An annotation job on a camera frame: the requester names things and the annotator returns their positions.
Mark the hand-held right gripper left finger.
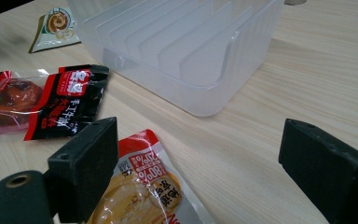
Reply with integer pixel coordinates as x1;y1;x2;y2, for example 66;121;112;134
47;116;120;224

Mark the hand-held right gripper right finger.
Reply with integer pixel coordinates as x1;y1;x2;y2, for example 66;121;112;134
278;118;358;224

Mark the red orange snack packet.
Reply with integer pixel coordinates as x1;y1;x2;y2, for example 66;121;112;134
85;129;215;224

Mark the red black meat snack packet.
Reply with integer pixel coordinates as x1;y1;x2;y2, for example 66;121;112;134
0;63;110;147

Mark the clear plastic divider container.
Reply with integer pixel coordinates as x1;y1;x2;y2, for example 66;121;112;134
65;0;285;118

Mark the green white snack packet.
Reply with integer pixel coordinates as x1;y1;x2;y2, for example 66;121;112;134
28;7;82;54

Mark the grey table cable grommet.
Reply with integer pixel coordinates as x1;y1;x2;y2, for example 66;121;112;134
283;0;308;7

